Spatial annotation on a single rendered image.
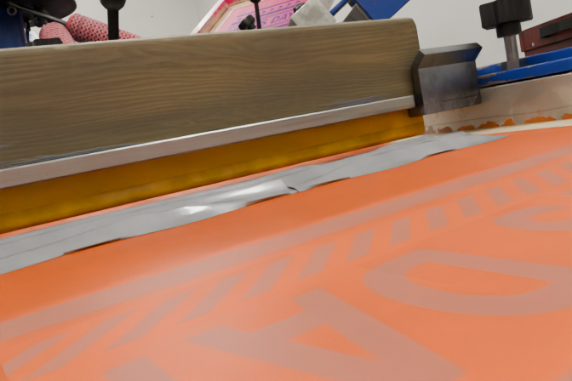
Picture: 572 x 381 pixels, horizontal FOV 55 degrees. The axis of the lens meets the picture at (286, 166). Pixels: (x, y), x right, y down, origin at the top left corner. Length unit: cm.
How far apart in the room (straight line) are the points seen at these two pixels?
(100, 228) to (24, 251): 3
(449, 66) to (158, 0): 456
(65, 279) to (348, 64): 29
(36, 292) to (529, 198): 15
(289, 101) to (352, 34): 8
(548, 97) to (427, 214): 31
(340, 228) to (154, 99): 20
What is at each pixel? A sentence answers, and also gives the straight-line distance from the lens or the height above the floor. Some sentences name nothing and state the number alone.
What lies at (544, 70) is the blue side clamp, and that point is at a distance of 48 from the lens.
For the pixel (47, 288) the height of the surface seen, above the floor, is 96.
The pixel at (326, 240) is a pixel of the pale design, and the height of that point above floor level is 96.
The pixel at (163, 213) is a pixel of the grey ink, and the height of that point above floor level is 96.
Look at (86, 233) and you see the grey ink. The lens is 26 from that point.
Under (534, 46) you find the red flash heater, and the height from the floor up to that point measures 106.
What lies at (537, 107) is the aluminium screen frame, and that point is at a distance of 49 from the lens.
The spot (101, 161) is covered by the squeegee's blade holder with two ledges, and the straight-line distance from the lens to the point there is 33.
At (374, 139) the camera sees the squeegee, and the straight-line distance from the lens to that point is 45.
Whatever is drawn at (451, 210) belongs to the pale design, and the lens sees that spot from 18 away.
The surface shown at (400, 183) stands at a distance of 26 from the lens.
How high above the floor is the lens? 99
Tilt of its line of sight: 4 degrees down
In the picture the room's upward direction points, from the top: 11 degrees counter-clockwise
